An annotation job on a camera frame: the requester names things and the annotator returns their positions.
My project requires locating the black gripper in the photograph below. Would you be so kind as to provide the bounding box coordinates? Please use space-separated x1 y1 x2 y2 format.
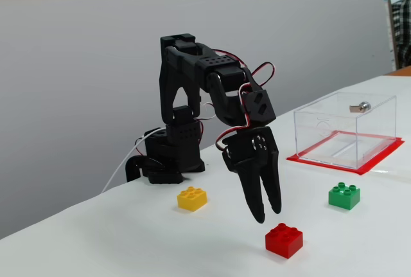
221 125 283 225

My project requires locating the red lego brick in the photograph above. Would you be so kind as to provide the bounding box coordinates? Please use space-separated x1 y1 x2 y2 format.
265 222 304 260

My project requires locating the yellow lego brick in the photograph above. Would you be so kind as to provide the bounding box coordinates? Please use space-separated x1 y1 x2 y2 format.
177 186 208 213

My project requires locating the green lego brick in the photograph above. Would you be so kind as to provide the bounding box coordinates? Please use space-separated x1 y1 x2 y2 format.
328 181 361 211

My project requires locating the transparent plastic box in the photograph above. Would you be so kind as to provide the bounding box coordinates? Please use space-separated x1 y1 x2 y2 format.
293 92 398 171

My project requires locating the silver metal box lock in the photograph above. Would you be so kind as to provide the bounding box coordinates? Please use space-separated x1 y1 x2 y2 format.
349 100 372 113

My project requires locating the black table clamp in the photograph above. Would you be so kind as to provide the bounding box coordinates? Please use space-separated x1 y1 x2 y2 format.
125 154 152 183

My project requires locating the brown wooden desk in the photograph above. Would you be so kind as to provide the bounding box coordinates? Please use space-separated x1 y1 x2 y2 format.
384 66 411 77

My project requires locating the person in plaid shirt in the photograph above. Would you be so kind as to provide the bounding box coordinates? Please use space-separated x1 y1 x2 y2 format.
391 0 411 67

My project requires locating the red white black servo cable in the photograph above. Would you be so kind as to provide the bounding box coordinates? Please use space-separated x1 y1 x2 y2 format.
211 48 276 89
216 82 255 153
197 102 217 122

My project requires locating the red tape frame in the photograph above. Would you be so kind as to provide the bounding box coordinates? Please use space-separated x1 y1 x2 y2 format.
286 130 405 176

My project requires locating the thin white cable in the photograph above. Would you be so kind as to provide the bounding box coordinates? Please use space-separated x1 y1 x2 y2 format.
101 128 161 193

